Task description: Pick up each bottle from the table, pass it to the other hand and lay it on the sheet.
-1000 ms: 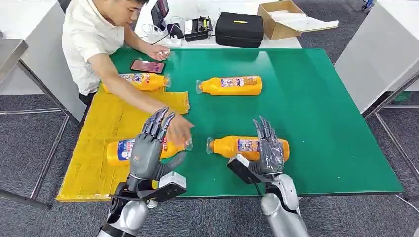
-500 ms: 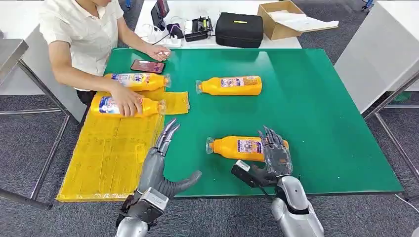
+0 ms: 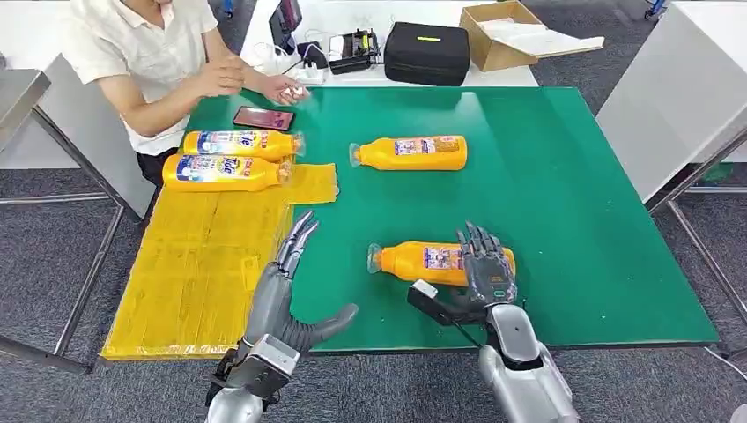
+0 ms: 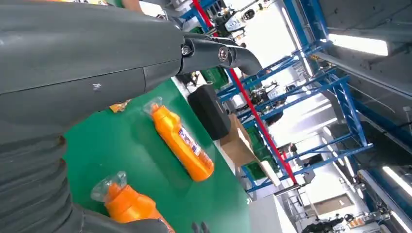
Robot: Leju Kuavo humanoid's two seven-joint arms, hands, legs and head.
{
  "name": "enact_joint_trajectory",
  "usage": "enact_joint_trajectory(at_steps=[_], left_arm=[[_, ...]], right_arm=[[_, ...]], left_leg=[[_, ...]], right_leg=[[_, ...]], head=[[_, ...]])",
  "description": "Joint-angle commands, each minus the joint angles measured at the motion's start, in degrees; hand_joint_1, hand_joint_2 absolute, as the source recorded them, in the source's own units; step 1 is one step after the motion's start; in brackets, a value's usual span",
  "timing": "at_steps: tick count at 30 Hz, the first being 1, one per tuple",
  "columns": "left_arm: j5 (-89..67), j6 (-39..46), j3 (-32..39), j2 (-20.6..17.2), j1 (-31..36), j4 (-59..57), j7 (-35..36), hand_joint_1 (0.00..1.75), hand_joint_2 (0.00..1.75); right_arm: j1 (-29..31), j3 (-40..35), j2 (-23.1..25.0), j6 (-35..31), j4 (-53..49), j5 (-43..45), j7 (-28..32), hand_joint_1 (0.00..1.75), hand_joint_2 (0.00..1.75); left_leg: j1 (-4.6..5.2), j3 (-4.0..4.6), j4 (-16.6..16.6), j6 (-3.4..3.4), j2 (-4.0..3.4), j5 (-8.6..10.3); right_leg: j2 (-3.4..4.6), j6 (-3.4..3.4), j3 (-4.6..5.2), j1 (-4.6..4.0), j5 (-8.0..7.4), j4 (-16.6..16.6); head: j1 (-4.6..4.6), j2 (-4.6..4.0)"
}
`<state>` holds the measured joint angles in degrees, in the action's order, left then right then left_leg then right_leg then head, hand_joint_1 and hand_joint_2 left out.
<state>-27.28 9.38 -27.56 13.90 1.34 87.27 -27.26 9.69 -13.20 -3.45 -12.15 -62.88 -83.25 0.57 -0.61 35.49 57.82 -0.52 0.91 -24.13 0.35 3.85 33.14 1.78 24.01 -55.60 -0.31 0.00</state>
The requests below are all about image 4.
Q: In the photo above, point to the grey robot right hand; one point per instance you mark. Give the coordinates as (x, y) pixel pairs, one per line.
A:
(200, 229)

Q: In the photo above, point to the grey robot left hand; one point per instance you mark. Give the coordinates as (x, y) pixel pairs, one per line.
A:
(80, 48)

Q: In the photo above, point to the orange drink bottle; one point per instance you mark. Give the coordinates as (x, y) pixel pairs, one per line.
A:
(128, 205)
(183, 146)

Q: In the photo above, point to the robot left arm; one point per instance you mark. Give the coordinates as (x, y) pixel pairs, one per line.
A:
(29, 193)

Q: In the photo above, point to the person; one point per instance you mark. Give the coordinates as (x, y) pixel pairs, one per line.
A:
(132, 4)

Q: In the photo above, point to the grey table with metal legs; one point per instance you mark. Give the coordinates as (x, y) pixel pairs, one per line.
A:
(267, 215)

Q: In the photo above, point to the yellow sheet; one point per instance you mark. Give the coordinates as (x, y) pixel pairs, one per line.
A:
(119, 106)

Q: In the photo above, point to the cardboard box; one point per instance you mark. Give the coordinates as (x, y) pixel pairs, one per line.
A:
(238, 148)

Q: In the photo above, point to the green crate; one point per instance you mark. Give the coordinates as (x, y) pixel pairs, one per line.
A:
(215, 77)
(257, 144)

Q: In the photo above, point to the green table mat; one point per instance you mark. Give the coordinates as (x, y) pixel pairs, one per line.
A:
(128, 148)

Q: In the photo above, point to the black carrying case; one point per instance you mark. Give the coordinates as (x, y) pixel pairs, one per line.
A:
(209, 112)

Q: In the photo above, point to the red pole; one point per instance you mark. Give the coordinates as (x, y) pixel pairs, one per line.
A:
(257, 119)

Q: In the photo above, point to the blue metal rack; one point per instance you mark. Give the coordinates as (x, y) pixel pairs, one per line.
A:
(347, 106)

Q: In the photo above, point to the ceiling light strip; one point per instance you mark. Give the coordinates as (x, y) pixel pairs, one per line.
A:
(357, 44)
(399, 181)

